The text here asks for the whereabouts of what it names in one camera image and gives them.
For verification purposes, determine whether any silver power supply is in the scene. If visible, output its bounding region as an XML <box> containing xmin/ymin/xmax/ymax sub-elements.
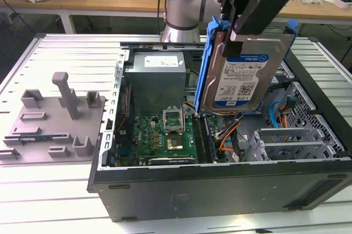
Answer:
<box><xmin>125</xmin><ymin>51</ymin><xmax>188</xmax><ymax>116</ymax></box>

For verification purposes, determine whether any black graphics card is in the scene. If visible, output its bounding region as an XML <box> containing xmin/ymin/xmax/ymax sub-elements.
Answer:
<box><xmin>148</xmin><ymin>157</ymin><xmax>195</xmax><ymax>166</ymax></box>

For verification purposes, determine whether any black PC case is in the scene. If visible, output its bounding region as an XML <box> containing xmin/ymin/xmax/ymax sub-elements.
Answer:
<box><xmin>86</xmin><ymin>37</ymin><xmax>352</xmax><ymax>222</ymax></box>

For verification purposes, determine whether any blue RAM stick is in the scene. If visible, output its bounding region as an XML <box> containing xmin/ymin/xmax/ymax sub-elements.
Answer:
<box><xmin>202</xmin><ymin>115</ymin><xmax>218</xmax><ymax>161</ymax></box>

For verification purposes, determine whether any metal socket cover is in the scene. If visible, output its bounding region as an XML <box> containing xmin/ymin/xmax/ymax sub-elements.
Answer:
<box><xmin>163</xmin><ymin>108</ymin><xmax>184</xmax><ymax>133</ymax></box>

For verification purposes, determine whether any hard disk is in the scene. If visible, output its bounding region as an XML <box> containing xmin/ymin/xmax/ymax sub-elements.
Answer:
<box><xmin>194</xmin><ymin>16</ymin><xmax>299</xmax><ymax>116</ymax></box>

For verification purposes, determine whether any multicoloured wire bundle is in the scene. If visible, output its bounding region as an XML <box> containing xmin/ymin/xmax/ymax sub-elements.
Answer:
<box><xmin>216</xmin><ymin>110</ymin><xmax>246</xmax><ymax>153</ymax></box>

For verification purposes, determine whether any wooden desk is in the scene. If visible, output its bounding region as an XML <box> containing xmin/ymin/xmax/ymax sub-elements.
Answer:
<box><xmin>0</xmin><ymin>0</ymin><xmax>352</xmax><ymax>35</ymax></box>

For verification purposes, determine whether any CPU socket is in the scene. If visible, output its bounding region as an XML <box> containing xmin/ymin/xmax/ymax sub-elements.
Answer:
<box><xmin>166</xmin><ymin>133</ymin><xmax>185</xmax><ymax>152</ymax></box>

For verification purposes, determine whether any black RAM slot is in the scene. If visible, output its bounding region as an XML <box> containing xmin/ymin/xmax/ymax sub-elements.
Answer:
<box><xmin>191</xmin><ymin>115</ymin><xmax>206</xmax><ymax>163</ymax></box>
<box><xmin>196</xmin><ymin>115</ymin><xmax>211</xmax><ymax>162</ymax></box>

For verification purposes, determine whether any white box with black item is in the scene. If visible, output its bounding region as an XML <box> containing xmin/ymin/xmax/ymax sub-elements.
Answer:
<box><xmin>331</xmin><ymin>0</ymin><xmax>352</xmax><ymax>9</ymax></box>

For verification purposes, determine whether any gray parts rack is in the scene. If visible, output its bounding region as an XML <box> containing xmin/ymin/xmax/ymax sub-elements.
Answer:
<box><xmin>0</xmin><ymin>72</ymin><xmax>107</xmax><ymax>166</ymax></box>

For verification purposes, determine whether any blue data wire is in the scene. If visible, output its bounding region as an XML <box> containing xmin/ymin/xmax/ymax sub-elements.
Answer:
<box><xmin>269</xmin><ymin>101</ymin><xmax>288</xmax><ymax>129</ymax></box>

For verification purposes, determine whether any green motherboard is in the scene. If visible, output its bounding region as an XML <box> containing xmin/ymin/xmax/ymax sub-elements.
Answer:
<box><xmin>114</xmin><ymin>114</ymin><xmax>229</xmax><ymax>166</ymax></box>

